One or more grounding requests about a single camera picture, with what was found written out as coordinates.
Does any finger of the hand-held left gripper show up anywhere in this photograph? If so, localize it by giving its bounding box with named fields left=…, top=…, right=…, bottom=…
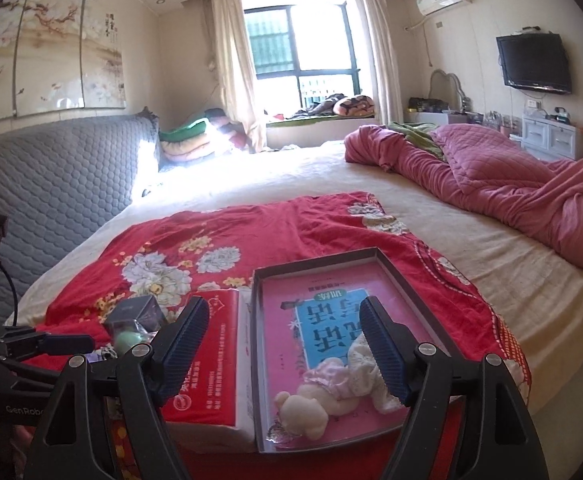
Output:
left=0, top=357, right=69, bottom=381
left=0, top=327, right=95, bottom=358

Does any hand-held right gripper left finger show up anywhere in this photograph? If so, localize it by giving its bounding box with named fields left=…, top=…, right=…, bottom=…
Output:
left=24, top=296, right=211, bottom=480

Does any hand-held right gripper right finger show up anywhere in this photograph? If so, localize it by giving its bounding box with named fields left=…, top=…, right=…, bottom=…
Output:
left=359, top=296, right=542, bottom=480

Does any red tissue pack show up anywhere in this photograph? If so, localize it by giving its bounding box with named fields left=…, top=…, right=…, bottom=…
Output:
left=164, top=287, right=258, bottom=432

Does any dark shallow box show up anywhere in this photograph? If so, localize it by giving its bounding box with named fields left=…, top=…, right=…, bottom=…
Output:
left=250, top=246, right=468, bottom=454

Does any green sponge in bag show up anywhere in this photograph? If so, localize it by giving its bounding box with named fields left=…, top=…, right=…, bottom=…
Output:
left=113, top=329, right=153, bottom=357

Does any dark cube box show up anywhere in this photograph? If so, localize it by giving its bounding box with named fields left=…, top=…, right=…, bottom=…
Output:
left=104, top=294, right=167, bottom=337

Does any pink book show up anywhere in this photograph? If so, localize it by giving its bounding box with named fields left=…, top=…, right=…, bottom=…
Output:
left=260, top=259, right=413, bottom=445

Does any small plush doll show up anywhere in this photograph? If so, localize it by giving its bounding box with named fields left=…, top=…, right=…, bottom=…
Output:
left=273, top=335, right=405, bottom=434

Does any red floral blanket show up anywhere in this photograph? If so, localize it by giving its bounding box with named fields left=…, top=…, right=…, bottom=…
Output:
left=4, top=191, right=532, bottom=480

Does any grey quilted headboard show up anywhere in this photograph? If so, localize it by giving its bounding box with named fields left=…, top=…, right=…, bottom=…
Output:
left=0, top=109, right=163, bottom=317

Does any stack of folded blankets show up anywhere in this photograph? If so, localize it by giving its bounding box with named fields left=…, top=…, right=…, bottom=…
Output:
left=158, top=107, right=253, bottom=164

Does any pink quilt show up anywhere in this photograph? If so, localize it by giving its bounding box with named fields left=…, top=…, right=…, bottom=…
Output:
left=344, top=122, right=583, bottom=276

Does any green blanket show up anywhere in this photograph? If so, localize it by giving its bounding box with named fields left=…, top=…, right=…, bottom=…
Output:
left=390, top=121, right=447, bottom=162

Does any patterned cushion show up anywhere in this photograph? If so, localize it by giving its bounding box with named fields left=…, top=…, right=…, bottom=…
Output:
left=333, top=95, right=375, bottom=117

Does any dresser with cosmetics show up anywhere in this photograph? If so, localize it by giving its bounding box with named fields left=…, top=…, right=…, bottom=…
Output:
left=404, top=95, right=488, bottom=127

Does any dark clothes pile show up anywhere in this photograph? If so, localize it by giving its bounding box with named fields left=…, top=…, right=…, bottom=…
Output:
left=290, top=93, right=343, bottom=117

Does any vanity mirror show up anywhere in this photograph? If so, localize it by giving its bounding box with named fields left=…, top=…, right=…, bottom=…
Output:
left=428, top=69, right=468, bottom=111

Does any white drawer cabinet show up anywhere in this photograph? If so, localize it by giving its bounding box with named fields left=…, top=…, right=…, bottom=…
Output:
left=521, top=111, right=583, bottom=162

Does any cream curtain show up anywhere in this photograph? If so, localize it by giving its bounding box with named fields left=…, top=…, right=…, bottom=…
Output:
left=208, top=0, right=268, bottom=153
left=359, top=0, right=405, bottom=126

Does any air conditioner pipe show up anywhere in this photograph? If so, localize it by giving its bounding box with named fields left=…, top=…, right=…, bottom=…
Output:
left=404, top=15, right=435, bottom=69

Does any black cable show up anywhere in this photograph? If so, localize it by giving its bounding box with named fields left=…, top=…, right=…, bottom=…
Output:
left=0, top=259, right=23, bottom=328

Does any blossom wall painting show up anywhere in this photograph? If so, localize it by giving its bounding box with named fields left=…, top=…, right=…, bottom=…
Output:
left=0, top=0, right=128, bottom=128

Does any window with dark frame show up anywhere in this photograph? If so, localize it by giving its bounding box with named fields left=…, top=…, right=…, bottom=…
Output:
left=244, top=4, right=362, bottom=122

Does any black wall television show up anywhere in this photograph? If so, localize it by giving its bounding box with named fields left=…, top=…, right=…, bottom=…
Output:
left=496, top=33, right=573, bottom=95

